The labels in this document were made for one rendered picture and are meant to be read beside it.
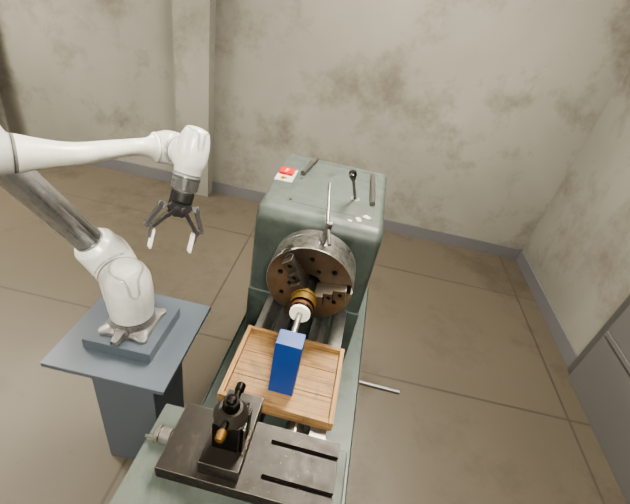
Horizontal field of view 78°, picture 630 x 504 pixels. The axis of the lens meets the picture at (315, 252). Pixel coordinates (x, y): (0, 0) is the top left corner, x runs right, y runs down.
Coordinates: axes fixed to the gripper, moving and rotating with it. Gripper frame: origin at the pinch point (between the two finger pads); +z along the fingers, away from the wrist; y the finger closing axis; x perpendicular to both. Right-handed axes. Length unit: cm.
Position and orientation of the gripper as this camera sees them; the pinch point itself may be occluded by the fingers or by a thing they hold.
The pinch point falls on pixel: (170, 246)
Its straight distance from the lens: 145.2
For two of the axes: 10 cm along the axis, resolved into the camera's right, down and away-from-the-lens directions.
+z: -3.0, 9.3, 2.1
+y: -7.9, -1.1, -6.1
